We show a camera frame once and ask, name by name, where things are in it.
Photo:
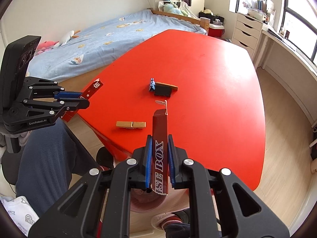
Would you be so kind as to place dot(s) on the black left camera box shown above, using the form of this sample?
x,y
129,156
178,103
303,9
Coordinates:
x,y
14,66

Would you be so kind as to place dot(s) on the brown cardboard piece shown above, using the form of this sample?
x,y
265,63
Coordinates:
x,y
173,87

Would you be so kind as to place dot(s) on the white long desk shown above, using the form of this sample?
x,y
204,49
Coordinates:
x,y
297,76

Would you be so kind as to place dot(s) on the person legs dark trousers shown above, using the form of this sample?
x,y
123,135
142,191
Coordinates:
x,y
50,157

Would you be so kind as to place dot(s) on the white drawer unit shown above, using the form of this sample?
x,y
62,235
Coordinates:
x,y
247,33

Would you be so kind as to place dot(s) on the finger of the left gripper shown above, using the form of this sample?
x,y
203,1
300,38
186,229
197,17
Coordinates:
x,y
73,104
67,94

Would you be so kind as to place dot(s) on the pink plush toy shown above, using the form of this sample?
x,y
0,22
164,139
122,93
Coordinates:
x,y
45,46

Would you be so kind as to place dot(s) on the red storage box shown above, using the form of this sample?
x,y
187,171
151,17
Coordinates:
x,y
216,30

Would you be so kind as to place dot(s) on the red table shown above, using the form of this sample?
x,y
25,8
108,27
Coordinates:
x,y
216,115

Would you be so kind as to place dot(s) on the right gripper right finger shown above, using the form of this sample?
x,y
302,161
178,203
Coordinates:
x,y
176,156

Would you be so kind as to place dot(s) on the red box with BOX lettering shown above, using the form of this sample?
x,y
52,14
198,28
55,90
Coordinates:
x,y
160,171

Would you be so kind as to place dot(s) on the bed with blue sheet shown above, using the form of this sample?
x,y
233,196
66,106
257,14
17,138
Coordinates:
x,y
101,44

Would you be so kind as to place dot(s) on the white duck plush toy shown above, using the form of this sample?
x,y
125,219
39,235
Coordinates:
x,y
67,37

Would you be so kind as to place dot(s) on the tan folded cardboard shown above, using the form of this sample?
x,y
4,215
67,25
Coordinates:
x,y
131,124

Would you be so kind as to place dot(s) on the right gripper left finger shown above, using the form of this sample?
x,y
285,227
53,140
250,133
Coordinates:
x,y
141,176

